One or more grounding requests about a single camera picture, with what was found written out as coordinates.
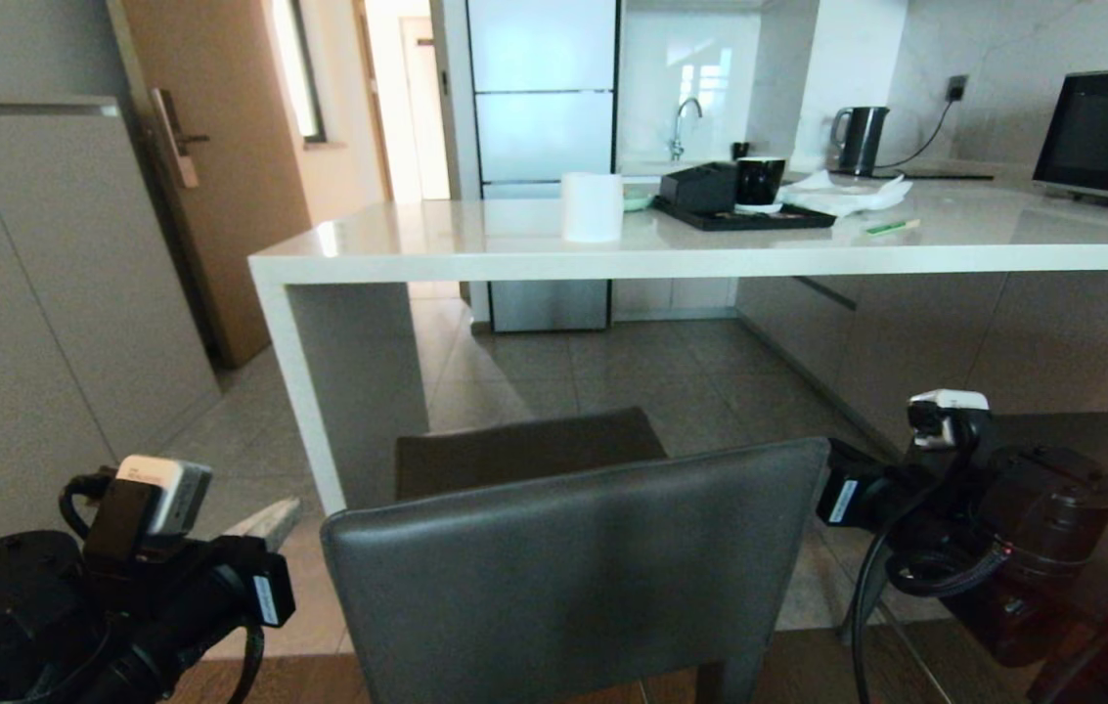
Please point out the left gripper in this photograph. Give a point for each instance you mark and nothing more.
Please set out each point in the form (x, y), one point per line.
(221, 592)

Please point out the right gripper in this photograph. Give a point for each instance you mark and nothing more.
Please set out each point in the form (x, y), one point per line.
(881, 499)

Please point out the grey lower kitchen cabinets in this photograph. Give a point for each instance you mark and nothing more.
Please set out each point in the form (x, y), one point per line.
(954, 332)

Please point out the white kitchen counter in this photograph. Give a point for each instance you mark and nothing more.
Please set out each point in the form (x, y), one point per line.
(710, 244)

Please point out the chrome kitchen faucet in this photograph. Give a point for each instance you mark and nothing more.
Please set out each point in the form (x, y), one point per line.
(678, 127)

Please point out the green pen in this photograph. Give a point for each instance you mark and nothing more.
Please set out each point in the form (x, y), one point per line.
(891, 227)

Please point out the black serving tray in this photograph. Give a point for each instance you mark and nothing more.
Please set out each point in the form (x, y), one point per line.
(759, 219)

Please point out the white crumpled cloth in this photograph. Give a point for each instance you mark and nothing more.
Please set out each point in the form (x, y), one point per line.
(847, 194)

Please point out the white saucer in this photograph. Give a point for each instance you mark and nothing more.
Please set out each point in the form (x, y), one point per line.
(759, 207)

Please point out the grey tall cabinet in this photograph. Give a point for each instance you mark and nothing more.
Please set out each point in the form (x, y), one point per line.
(25, 313)

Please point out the brown wooden door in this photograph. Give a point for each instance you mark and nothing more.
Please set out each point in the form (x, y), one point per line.
(241, 196)

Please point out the black box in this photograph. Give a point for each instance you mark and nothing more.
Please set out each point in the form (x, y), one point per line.
(700, 188)

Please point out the dark electric kettle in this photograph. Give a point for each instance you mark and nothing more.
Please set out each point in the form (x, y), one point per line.
(862, 137)

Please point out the small pale green bowl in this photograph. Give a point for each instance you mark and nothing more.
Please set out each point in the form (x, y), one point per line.
(638, 201)

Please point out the white paper towel roll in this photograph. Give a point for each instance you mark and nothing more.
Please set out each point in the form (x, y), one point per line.
(593, 207)

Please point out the dark framed window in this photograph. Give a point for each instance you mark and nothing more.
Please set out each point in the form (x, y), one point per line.
(304, 68)

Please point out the silver refrigerator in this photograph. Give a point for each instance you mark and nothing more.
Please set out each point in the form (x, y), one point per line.
(542, 117)

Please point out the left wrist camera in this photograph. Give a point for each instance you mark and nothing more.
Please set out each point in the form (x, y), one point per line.
(167, 494)

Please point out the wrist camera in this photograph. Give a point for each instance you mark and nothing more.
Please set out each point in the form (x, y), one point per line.
(167, 494)
(947, 403)

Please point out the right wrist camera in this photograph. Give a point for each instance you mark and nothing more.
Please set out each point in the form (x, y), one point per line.
(947, 403)

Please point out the black wall plug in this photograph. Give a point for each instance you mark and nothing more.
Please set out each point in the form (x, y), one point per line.
(956, 88)

